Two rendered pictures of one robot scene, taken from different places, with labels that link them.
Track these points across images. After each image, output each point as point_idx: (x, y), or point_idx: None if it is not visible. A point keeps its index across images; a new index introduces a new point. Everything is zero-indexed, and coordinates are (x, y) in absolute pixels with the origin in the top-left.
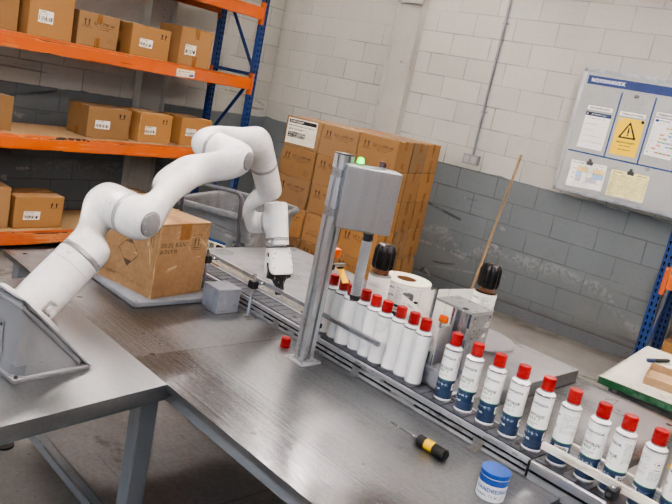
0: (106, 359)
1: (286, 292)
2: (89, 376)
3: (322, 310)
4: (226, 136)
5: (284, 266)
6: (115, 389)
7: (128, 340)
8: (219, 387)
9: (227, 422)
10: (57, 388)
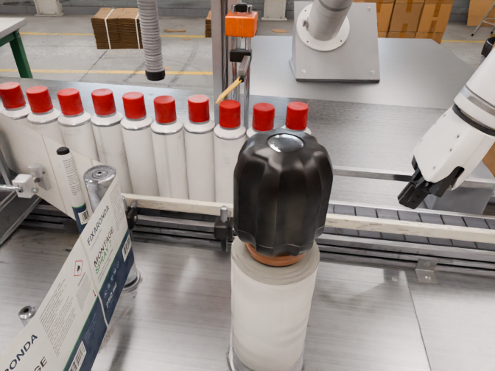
0: (307, 89)
1: (362, 169)
2: (283, 78)
3: (213, 112)
4: None
5: (429, 152)
6: (258, 79)
7: (342, 106)
8: None
9: (174, 93)
10: (274, 68)
